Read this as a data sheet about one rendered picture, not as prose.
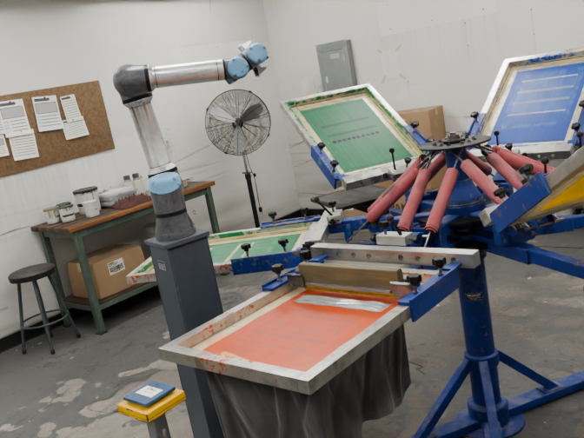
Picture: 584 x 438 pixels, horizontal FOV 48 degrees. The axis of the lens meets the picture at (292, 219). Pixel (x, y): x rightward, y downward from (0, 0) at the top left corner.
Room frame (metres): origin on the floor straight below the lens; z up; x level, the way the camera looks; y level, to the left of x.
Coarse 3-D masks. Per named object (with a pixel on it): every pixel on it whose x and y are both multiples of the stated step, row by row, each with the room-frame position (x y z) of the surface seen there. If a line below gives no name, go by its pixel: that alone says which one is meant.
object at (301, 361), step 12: (360, 300) 2.05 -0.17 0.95; (372, 300) 2.03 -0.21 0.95; (384, 300) 2.01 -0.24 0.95; (396, 300) 1.99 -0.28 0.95; (336, 312) 1.98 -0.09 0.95; (348, 312) 1.96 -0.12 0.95; (360, 312) 1.95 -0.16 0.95; (372, 312) 1.93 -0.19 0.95; (384, 312) 1.91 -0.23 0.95; (360, 324) 1.85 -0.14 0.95; (336, 336) 1.79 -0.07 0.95; (348, 336) 1.78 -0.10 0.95; (276, 348) 1.78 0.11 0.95; (324, 348) 1.72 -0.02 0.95; (252, 360) 1.74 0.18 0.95; (264, 360) 1.72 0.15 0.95; (276, 360) 1.71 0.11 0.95; (288, 360) 1.69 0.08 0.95; (300, 360) 1.68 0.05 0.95; (312, 360) 1.67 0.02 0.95
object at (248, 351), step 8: (296, 296) 2.20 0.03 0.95; (336, 296) 2.12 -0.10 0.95; (344, 296) 2.11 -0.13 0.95; (288, 304) 2.14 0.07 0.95; (296, 304) 2.12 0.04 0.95; (304, 304) 2.11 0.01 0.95; (312, 304) 2.09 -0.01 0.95; (272, 312) 2.09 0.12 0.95; (280, 312) 2.08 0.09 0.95; (256, 320) 2.04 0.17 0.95; (264, 320) 2.03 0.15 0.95; (240, 328) 1.99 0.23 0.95; (248, 328) 1.98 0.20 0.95; (232, 336) 1.94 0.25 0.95; (240, 336) 1.93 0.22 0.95; (216, 344) 1.90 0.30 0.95; (224, 344) 1.89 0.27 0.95; (232, 344) 1.88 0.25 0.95; (240, 344) 1.87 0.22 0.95; (248, 344) 1.85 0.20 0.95; (216, 352) 1.84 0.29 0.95; (232, 352) 1.82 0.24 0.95; (240, 352) 1.81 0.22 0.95; (248, 352) 1.80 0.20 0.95; (256, 352) 1.79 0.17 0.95
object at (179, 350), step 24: (288, 288) 2.26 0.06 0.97; (240, 312) 2.08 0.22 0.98; (408, 312) 1.83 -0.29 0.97; (192, 336) 1.92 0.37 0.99; (360, 336) 1.68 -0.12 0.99; (384, 336) 1.73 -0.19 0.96; (168, 360) 1.84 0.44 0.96; (192, 360) 1.77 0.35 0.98; (216, 360) 1.70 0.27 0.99; (240, 360) 1.67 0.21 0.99; (336, 360) 1.56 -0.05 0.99; (288, 384) 1.52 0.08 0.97; (312, 384) 1.49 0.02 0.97
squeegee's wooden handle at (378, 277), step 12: (300, 264) 2.23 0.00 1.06; (312, 264) 2.20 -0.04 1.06; (324, 264) 2.17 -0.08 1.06; (336, 264) 2.15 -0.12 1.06; (312, 276) 2.20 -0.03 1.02; (324, 276) 2.16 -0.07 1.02; (336, 276) 2.13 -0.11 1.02; (348, 276) 2.09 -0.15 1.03; (360, 276) 2.06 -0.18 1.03; (372, 276) 2.03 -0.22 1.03; (384, 276) 2.00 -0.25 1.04; (396, 276) 1.97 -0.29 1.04; (384, 288) 2.00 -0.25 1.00
